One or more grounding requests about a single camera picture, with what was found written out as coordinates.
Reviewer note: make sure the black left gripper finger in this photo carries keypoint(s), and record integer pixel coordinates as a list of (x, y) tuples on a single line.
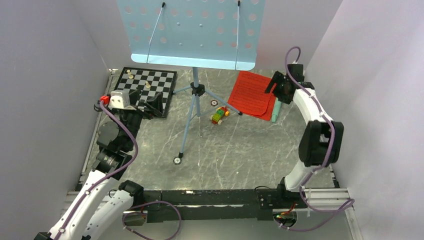
[(154, 105), (134, 96)]

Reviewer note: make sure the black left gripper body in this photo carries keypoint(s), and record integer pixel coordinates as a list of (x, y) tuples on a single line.
[(133, 118)]

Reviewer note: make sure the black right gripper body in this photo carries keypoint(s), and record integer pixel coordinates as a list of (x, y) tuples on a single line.
[(280, 80)]

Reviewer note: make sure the red sheet music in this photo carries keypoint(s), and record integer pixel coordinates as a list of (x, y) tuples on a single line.
[(249, 81), (249, 102)]

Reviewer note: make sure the mint green microphone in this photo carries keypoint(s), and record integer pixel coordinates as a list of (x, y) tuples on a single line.
[(276, 110)]

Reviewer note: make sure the light blue music stand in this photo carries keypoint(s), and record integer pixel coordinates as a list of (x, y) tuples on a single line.
[(214, 34)]

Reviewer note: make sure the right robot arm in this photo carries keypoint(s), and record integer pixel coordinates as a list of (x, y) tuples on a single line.
[(320, 143)]

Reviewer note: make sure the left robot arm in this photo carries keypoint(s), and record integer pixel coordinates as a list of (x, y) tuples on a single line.
[(86, 218)]

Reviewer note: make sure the cream chess piece back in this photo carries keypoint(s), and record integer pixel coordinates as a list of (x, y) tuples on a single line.
[(129, 74)]

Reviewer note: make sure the black white chessboard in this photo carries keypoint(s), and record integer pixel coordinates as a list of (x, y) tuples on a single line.
[(149, 82)]

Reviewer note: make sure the blue white poker chip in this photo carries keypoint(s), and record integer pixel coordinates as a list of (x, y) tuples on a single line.
[(177, 161)]

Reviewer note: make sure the colourful toy brick car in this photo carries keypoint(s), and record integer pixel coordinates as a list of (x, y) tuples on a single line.
[(219, 115)]

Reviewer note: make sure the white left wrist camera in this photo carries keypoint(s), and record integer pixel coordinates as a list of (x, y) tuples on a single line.
[(111, 100)]

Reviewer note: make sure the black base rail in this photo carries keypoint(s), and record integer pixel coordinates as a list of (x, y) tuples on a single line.
[(225, 204)]

